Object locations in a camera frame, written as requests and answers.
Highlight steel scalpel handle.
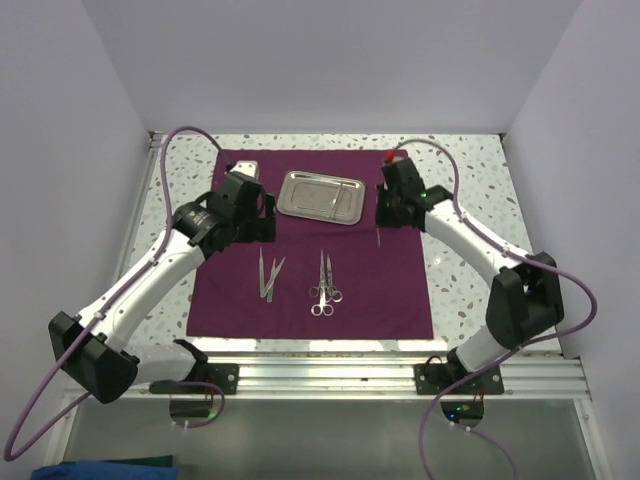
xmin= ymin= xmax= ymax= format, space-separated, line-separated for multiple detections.
xmin=260 ymin=258 xmax=285 ymax=298
xmin=258 ymin=247 xmax=267 ymax=298
xmin=266 ymin=259 xmax=278 ymax=303

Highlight steel scissors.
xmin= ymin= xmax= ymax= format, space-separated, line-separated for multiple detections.
xmin=326 ymin=256 xmax=343 ymax=303
xmin=309 ymin=273 xmax=334 ymax=317

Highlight broad steel tweezers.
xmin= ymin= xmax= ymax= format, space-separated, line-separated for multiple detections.
xmin=328 ymin=183 xmax=343 ymax=219

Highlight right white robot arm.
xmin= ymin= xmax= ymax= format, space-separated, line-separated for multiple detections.
xmin=376 ymin=154 xmax=564 ymax=393

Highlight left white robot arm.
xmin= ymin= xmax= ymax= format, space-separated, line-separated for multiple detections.
xmin=48 ymin=161 xmax=276 ymax=404

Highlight steel instrument tray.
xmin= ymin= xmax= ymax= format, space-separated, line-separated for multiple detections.
xmin=277 ymin=170 xmax=366 ymax=226

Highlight green cloth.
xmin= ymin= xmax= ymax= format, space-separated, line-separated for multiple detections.
xmin=64 ymin=453 xmax=175 ymax=467

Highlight blue cloth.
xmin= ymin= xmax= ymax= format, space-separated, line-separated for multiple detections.
xmin=30 ymin=461 xmax=178 ymax=480

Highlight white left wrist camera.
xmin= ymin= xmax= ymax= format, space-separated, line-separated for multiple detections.
xmin=232 ymin=160 xmax=260 ymax=179

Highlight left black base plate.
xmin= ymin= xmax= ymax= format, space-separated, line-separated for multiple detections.
xmin=149 ymin=363 xmax=240 ymax=395

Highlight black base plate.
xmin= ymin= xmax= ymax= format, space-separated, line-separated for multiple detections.
xmin=149 ymin=363 xmax=240 ymax=395
xmin=412 ymin=355 xmax=505 ymax=397

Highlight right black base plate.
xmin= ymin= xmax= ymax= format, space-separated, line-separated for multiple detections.
xmin=412 ymin=355 xmax=505 ymax=397

